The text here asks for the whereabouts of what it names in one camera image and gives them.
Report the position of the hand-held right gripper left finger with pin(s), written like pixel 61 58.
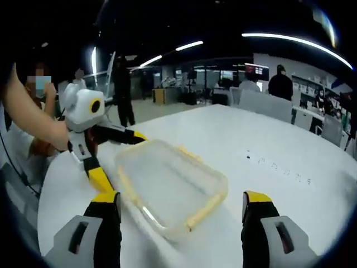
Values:
pixel 106 231

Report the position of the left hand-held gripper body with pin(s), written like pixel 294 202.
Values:
pixel 81 111

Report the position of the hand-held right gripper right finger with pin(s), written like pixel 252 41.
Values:
pixel 256 234

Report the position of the clear plastic buckle container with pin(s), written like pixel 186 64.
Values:
pixel 173 190

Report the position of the yellow storage box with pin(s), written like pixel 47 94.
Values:
pixel 159 96

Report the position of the long ceiling light strip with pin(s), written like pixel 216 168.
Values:
pixel 295 42

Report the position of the wall screen with red image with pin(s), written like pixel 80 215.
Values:
pixel 256 69

